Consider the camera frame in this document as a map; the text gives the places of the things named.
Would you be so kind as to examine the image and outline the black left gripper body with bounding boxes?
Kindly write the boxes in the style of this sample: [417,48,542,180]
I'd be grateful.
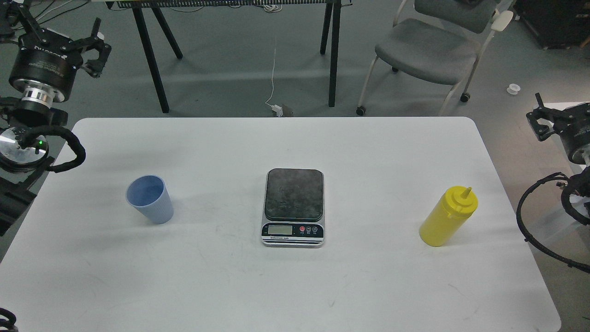
[9,29,87,102]

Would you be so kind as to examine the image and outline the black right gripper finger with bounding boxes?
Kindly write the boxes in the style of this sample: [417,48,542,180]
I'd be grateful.
[526,93,565,142]

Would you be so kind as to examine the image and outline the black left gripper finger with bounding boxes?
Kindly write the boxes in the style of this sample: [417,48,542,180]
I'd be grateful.
[74,18,112,78]
[6,0,47,43]

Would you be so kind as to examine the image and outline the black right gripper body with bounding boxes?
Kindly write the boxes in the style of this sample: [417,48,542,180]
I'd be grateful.
[554,104,590,165]

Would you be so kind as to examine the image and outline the yellow squeeze bottle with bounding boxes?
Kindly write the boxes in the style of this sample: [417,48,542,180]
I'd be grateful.
[419,186,478,247]

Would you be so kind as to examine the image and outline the blue ribbed plastic cup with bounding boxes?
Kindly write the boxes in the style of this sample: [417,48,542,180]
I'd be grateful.
[125,175,174,225]

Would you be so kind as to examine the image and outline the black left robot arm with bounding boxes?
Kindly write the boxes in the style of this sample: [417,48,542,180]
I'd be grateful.
[0,0,112,235]

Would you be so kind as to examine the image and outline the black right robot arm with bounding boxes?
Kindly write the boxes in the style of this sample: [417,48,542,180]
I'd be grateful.
[525,93,590,225]

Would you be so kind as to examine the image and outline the digital kitchen scale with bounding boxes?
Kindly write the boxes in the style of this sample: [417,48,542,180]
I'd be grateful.
[260,168,326,248]

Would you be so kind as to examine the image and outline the white side table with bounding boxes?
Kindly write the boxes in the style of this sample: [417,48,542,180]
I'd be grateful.
[544,101,587,111]

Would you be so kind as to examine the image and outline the small white plastic spool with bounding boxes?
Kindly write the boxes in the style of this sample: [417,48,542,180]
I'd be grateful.
[506,83,522,96]

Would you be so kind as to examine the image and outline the black trestle table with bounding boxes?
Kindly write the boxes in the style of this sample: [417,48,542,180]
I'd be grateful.
[105,0,353,114]

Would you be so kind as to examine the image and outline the dark cabinet corner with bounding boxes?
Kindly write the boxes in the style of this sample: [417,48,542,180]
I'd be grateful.
[513,0,590,50]

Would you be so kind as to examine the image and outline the grey office chair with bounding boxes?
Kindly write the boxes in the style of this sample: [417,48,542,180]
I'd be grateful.
[356,0,514,116]

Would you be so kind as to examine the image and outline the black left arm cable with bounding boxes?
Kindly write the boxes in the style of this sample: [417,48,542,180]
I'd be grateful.
[18,125,87,173]

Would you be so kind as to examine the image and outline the white cable with plug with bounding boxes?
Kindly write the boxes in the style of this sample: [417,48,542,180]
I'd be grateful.
[265,35,295,117]

